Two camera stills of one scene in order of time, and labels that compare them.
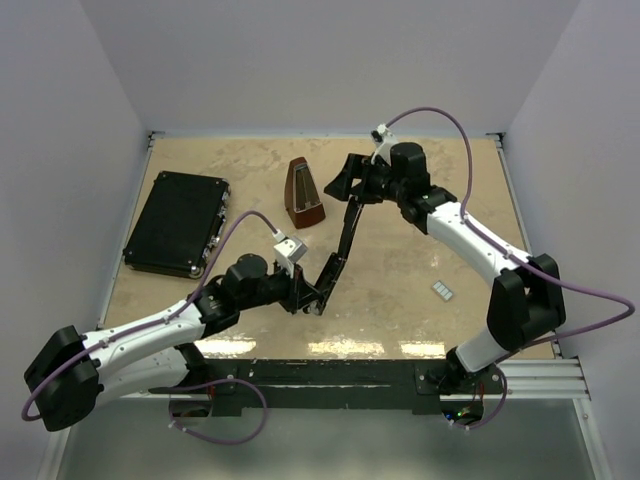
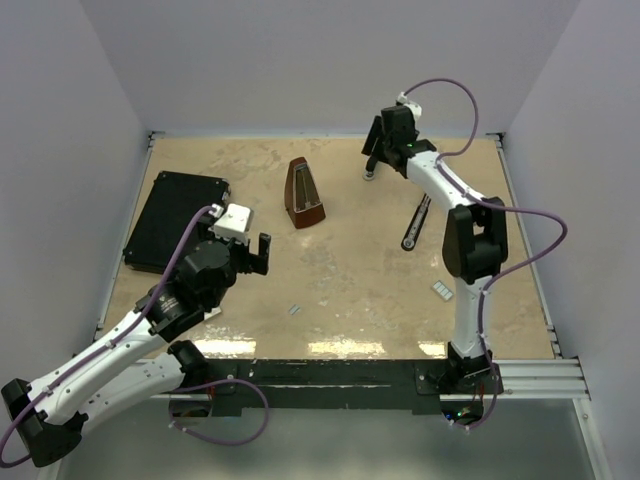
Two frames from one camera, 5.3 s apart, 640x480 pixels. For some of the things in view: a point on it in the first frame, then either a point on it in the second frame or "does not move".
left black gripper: [299, 291] → [253, 262]
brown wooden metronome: [301, 196] does not move
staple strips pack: [442, 291] does not move
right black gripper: [357, 167] → [376, 136]
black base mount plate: [320, 386] does not move
